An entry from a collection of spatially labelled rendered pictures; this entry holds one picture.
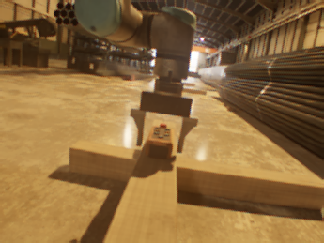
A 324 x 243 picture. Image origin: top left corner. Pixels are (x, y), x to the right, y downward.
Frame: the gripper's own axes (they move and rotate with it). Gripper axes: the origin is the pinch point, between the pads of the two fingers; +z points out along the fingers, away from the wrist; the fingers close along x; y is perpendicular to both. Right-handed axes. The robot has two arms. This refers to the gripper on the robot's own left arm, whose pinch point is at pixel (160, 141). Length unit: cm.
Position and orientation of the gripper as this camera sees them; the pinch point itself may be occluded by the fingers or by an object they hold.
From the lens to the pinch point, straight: 58.4
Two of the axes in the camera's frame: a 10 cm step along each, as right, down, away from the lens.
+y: 0.6, -2.3, 9.7
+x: -9.9, -1.5, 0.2
